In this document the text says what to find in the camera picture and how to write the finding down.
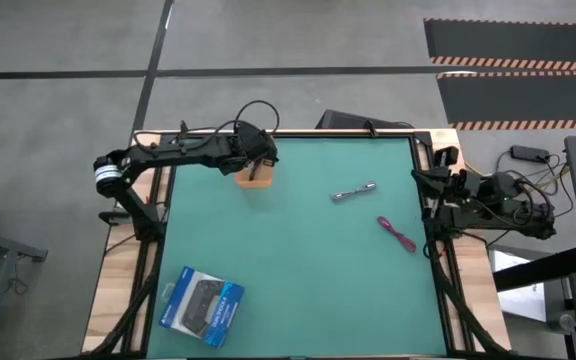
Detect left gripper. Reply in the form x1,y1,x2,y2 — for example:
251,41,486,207
235,121,280,183

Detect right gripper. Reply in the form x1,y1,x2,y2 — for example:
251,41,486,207
410,145,480,206

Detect orange plastic bin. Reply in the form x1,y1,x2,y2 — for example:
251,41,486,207
234,162,275,190

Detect black power adapter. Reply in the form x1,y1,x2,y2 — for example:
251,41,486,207
511,144,551,163

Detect wooden table side board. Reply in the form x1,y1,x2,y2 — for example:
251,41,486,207
81,130,174,354
415,128,513,352

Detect black hazard-striped floor mat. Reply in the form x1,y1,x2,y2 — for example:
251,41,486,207
423,17,576,72
436,71,576,132

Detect black floor beam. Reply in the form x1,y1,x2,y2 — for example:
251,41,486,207
492,244,576,293

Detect blue game controller box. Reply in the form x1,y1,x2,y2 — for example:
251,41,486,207
158,265,246,349

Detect white sheet on floor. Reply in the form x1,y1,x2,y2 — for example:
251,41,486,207
490,249,549,322

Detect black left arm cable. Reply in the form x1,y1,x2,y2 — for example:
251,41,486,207
234,99,281,137

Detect black metal table frame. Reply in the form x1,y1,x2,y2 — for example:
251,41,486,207
80,127,514,360

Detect black clamp handle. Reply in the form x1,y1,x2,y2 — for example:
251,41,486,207
98,209,134,226

